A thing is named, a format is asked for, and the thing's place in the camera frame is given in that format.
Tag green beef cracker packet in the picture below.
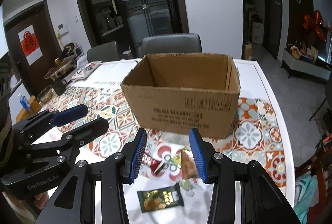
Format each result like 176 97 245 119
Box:
137 183 185 213

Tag glass bowl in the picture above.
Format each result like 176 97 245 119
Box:
37 85 53 104

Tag blue water bottle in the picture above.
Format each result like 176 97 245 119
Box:
18 94 30 111

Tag black mug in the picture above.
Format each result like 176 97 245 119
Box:
51 78 67 96

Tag brass hot pot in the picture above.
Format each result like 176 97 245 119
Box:
44 55 75 81

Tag printed snack bag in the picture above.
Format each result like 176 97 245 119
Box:
71 61 102 81

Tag clear wrapped candy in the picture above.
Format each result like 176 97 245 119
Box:
179 179 194 197

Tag beige biscuit packet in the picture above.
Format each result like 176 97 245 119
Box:
181 150 199 179

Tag red fu poster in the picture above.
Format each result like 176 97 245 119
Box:
18 25 43 65

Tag red white snack packet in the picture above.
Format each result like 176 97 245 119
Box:
142 153 165 176

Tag patterned tile table mat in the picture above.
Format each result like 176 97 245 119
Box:
42 87 286 187

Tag grey dining chair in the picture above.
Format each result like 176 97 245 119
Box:
140 33 202 57
87 41 120 63

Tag green yellow candy packet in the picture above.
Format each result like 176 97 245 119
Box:
171 146 191 169

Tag brown cardboard box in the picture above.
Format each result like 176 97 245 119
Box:
121 53 240 139

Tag dark side chair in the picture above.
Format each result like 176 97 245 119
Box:
309 79 332 121

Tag white low cabinet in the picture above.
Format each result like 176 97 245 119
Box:
282 50 330 80

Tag red heart balloons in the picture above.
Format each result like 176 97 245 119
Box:
303 10 326 41

